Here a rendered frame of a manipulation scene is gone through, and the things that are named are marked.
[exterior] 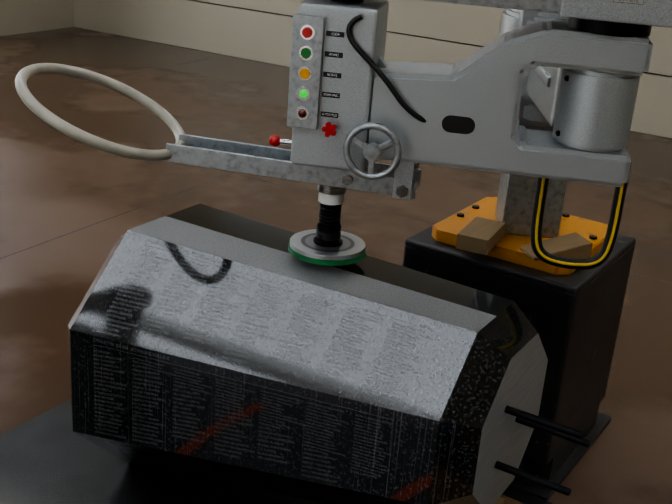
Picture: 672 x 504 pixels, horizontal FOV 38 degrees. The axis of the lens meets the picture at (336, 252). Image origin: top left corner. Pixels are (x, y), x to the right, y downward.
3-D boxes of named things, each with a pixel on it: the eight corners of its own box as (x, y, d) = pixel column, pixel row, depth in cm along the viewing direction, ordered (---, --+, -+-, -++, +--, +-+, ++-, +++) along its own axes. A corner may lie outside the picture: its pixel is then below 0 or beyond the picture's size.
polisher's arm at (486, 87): (612, 204, 266) (646, 22, 249) (620, 232, 245) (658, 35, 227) (347, 172, 276) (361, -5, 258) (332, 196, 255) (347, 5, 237)
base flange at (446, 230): (488, 204, 362) (490, 192, 360) (617, 237, 338) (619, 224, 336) (426, 238, 323) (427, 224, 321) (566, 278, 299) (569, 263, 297)
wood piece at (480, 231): (474, 230, 322) (476, 216, 320) (503, 237, 318) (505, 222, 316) (455, 248, 305) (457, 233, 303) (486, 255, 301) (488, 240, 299)
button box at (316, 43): (318, 127, 252) (326, 16, 242) (316, 130, 250) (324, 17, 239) (288, 124, 253) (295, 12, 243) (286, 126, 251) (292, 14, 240)
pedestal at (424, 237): (454, 366, 400) (477, 194, 373) (611, 421, 367) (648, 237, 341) (371, 433, 347) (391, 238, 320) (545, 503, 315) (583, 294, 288)
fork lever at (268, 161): (420, 182, 273) (422, 165, 271) (413, 203, 255) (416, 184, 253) (183, 147, 282) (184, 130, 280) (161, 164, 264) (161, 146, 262)
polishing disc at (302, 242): (343, 266, 261) (344, 262, 260) (275, 248, 270) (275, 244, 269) (377, 243, 279) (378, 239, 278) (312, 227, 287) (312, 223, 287)
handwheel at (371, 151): (402, 174, 256) (408, 118, 250) (398, 185, 247) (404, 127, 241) (346, 167, 258) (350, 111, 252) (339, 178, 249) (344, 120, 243)
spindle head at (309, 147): (431, 168, 273) (450, 5, 256) (424, 191, 252) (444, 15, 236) (305, 153, 277) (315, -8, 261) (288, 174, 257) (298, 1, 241)
